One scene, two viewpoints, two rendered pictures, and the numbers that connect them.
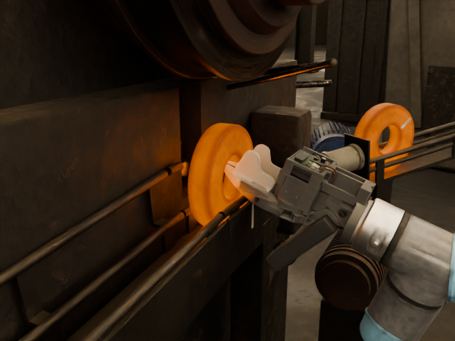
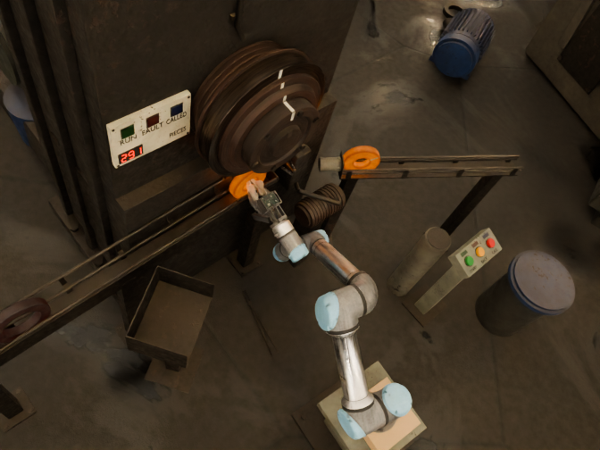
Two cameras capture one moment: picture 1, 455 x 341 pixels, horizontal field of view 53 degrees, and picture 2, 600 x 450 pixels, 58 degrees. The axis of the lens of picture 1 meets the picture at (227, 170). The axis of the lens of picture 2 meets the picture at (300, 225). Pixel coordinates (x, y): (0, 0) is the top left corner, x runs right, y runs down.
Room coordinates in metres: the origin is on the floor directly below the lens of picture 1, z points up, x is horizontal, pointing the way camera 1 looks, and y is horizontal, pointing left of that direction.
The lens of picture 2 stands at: (-0.50, -0.33, 2.45)
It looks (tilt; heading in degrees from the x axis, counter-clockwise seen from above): 58 degrees down; 4
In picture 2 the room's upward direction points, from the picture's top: 21 degrees clockwise
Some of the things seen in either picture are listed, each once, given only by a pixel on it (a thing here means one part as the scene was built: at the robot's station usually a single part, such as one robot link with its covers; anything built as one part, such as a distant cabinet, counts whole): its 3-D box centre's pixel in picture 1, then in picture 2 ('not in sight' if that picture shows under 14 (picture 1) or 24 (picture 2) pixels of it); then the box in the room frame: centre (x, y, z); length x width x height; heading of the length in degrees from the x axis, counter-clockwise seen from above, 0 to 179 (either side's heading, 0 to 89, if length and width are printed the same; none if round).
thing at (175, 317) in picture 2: not in sight; (171, 343); (0.08, 0.01, 0.36); 0.26 x 0.20 x 0.72; 8
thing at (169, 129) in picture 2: not in sight; (151, 129); (0.39, 0.25, 1.15); 0.26 x 0.02 x 0.18; 153
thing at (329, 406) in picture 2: not in sight; (371, 416); (0.18, -0.82, 0.28); 0.32 x 0.32 x 0.04; 58
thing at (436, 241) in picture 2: not in sight; (416, 263); (0.95, -0.81, 0.26); 0.12 x 0.12 x 0.52
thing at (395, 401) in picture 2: not in sight; (391, 403); (0.18, -0.82, 0.52); 0.13 x 0.12 x 0.14; 139
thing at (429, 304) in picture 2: not in sight; (449, 280); (0.91, -0.97, 0.31); 0.24 x 0.16 x 0.62; 153
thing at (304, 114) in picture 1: (277, 169); (291, 162); (0.86, -0.10, 0.68); 0.11 x 0.08 x 0.24; 63
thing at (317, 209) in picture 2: (348, 339); (310, 228); (0.88, -0.27, 0.27); 0.22 x 0.13 x 0.53; 153
